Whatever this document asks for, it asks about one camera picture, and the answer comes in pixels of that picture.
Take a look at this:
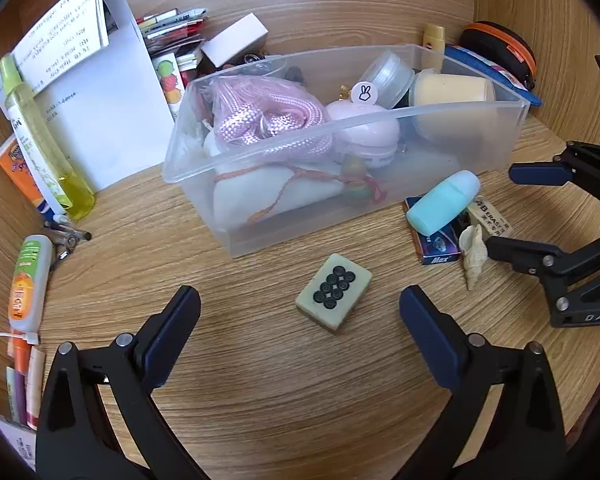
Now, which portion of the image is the fruit printed card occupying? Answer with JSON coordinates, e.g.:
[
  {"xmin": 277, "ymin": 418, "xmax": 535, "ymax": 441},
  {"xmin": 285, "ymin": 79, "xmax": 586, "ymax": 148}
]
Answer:
[{"xmin": 151, "ymin": 52, "xmax": 187, "ymax": 123}]

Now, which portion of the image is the white cable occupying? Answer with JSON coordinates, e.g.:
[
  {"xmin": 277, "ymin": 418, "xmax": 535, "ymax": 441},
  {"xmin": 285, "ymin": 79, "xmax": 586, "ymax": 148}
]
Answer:
[{"xmin": 0, "ymin": 329, "xmax": 42, "ymax": 347}]

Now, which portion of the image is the purple pen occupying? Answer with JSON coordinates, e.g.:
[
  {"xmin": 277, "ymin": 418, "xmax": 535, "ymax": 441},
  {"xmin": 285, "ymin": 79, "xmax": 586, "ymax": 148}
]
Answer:
[{"xmin": 5, "ymin": 366, "xmax": 28, "ymax": 426}]

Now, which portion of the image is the white and pink pen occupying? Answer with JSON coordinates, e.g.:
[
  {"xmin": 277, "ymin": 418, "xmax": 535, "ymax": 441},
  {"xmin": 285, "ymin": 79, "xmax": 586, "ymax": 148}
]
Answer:
[{"xmin": 26, "ymin": 347, "xmax": 47, "ymax": 431}]

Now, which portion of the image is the stack of booklets and cards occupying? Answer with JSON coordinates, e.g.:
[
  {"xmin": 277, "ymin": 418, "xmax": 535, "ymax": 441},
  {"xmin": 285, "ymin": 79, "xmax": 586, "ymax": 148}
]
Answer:
[{"xmin": 136, "ymin": 7, "xmax": 208, "ymax": 68}]

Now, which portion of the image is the white rectangular box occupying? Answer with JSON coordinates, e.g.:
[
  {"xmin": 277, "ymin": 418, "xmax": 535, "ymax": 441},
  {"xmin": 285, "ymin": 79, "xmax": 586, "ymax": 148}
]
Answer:
[{"xmin": 200, "ymin": 12, "xmax": 270, "ymax": 68}]

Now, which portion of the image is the clear plastic storage box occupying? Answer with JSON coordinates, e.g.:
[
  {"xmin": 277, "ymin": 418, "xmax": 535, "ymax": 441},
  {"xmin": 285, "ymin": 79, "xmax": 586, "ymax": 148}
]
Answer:
[{"xmin": 162, "ymin": 44, "xmax": 532, "ymax": 260}]

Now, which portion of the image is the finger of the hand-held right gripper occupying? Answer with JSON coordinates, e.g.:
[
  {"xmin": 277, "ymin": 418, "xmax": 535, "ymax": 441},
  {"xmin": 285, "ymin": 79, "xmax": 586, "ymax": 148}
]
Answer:
[
  {"xmin": 509, "ymin": 141, "xmax": 600, "ymax": 207},
  {"xmin": 485, "ymin": 230, "xmax": 600, "ymax": 329}
]

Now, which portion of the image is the seashell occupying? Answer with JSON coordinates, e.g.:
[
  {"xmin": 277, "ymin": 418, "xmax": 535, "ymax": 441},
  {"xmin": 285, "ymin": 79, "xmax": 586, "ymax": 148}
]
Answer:
[{"xmin": 459, "ymin": 225, "xmax": 488, "ymax": 292}]

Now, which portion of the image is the pale yellow jar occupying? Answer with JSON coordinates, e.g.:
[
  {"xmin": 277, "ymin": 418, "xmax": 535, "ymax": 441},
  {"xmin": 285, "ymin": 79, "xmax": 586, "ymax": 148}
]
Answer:
[{"xmin": 409, "ymin": 69, "xmax": 498, "ymax": 143}]

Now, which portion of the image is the teal roll-on bottle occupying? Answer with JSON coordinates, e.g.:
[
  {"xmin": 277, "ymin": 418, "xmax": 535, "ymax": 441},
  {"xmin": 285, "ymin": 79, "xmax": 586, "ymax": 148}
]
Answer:
[{"xmin": 406, "ymin": 170, "xmax": 481, "ymax": 236}]

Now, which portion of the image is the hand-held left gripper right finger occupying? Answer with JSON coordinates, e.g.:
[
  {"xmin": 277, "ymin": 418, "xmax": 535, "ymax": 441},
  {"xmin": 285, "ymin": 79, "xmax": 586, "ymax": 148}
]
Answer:
[{"xmin": 395, "ymin": 285, "xmax": 567, "ymax": 480}]

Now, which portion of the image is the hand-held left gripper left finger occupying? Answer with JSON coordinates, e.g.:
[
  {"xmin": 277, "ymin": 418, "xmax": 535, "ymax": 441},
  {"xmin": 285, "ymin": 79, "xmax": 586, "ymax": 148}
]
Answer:
[{"xmin": 35, "ymin": 285, "xmax": 211, "ymax": 480}]

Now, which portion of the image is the small blue box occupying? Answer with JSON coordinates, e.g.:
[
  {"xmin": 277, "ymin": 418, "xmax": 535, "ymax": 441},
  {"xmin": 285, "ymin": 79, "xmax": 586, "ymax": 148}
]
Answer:
[{"xmin": 404, "ymin": 196, "xmax": 463, "ymax": 267}]

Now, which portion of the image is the pink round case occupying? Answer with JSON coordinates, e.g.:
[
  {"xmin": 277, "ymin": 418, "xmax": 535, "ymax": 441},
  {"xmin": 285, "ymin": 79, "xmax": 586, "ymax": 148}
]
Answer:
[{"xmin": 326, "ymin": 81, "xmax": 402, "ymax": 168}]

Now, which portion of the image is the blue flat packet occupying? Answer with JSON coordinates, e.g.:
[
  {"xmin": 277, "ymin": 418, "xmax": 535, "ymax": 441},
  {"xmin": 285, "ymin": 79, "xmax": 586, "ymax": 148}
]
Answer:
[{"xmin": 442, "ymin": 44, "xmax": 542, "ymax": 107}]

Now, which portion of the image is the yellow-green spray bottle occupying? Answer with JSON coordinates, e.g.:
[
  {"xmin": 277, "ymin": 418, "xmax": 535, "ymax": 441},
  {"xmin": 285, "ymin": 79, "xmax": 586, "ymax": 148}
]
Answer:
[{"xmin": 0, "ymin": 54, "xmax": 97, "ymax": 222}]

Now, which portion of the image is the white printed label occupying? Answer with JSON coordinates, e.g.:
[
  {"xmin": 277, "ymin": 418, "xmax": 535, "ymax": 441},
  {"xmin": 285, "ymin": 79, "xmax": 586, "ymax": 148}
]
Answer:
[{"xmin": 0, "ymin": 412, "xmax": 38, "ymax": 472}]

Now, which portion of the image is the white cloth pouch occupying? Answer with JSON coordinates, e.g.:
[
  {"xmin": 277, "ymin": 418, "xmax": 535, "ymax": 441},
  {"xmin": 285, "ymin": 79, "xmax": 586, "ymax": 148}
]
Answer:
[{"xmin": 202, "ymin": 132, "xmax": 388, "ymax": 226}]

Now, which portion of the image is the orange marker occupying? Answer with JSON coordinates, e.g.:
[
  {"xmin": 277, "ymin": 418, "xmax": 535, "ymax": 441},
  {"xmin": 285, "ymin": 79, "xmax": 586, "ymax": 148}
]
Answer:
[{"xmin": 11, "ymin": 336, "xmax": 32, "ymax": 386}]

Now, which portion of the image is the black and orange zip case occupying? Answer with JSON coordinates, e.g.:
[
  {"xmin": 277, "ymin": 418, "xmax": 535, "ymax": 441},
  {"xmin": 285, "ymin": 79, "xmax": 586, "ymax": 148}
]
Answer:
[{"xmin": 460, "ymin": 21, "xmax": 537, "ymax": 91}]

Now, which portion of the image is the green-backed mahjong tile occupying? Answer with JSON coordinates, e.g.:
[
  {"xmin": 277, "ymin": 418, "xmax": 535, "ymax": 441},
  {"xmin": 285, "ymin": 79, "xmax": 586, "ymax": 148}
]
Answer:
[{"xmin": 295, "ymin": 254, "xmax": 373, "ymax": 336}]

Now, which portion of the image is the yellow cream tube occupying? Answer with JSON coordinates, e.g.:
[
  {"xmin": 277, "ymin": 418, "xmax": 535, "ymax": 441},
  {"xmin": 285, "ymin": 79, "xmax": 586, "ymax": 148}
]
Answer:
[{"xmin": 422, "ymin": 24, "xmax": 447, "ymax": 53}]

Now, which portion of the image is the wooden desktop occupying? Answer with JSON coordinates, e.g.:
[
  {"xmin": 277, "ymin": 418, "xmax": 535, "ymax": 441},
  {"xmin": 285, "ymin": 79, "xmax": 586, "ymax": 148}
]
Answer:
[{"xmin": 10, "ymin": 35, "xmax": 600, "ymax": 480}]

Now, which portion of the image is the orange and white glue bottle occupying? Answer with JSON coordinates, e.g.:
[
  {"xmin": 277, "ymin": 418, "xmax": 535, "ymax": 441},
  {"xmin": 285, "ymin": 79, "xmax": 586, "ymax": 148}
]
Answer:
[{"xmin": 7, "ymin": 235, "xmax": 54, "ymax": 335}]

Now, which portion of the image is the pink rope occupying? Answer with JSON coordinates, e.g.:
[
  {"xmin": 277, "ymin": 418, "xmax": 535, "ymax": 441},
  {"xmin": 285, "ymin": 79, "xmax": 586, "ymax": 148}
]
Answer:
[{"xmin": 200, "ymin": 76, "xmax": 333, "ymax": 161}]

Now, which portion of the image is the white eraser with sleeve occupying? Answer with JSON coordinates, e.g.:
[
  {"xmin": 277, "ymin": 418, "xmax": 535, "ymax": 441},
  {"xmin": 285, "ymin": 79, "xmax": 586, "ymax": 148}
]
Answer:
[{"xmin": 465, "ymin": 197, "xmax": 513, "ymax": 241}]

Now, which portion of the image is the white folded paper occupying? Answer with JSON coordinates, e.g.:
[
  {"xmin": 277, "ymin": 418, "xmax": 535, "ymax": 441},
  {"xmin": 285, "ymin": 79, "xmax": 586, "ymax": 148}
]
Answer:
[{"xmin": 0, "ymin": 0, "xmax": 177, "ymax": 193}]

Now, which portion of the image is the orange tube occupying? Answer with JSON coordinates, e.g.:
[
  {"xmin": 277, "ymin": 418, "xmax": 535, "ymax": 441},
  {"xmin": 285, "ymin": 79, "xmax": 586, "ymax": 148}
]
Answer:
[{"xmin": 0, "ymin": 135, "xmax": 66, "ymax": 221}]

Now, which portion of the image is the clear round jar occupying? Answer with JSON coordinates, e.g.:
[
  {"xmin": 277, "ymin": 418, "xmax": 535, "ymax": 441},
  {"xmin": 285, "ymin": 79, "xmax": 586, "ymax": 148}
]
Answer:
[{"xmin": 365, "ymin": 50, "xmax": 415, "ymax": 110}]

